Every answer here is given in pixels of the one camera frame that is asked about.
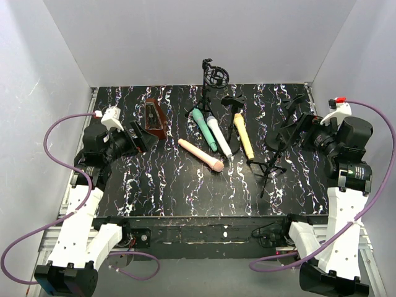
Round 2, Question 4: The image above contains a black round-base clip stand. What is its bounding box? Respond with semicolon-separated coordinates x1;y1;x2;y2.
220;95;246;155

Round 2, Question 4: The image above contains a white microphone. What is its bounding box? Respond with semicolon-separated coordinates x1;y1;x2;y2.
206;116;233;158

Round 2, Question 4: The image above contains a pink microphone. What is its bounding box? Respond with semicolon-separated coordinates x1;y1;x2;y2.
178;139;224;173

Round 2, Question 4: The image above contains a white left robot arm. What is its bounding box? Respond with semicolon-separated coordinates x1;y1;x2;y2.
34;121;158;296

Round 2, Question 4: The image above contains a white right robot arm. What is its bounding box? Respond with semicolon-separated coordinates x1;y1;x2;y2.
280;113;373;296

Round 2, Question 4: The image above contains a black tripod clip stand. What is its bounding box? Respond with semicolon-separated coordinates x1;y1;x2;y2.
247;93;305;198

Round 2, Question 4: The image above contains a brown wooden metronome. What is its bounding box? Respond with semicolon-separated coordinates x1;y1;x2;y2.
144;98;167;140

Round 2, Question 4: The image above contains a yellow microphone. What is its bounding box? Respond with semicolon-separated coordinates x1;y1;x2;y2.
233;113;254;161

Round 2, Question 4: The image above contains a mint green microphone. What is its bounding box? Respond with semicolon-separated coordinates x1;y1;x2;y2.
192;108;218;152

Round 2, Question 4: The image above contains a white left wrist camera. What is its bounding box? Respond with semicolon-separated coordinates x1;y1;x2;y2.
101;106;124;131

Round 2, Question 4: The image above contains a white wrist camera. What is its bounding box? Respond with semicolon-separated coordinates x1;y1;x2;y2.
320;97;352;126
101;106;124;131

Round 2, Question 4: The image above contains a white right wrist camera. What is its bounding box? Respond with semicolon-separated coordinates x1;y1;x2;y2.
320;97;352;126

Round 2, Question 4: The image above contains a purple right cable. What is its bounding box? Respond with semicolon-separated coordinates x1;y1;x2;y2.
249;100;396;273

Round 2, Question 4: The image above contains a black tripod shock-mount stand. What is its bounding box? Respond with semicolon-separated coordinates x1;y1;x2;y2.
185;58;230;122

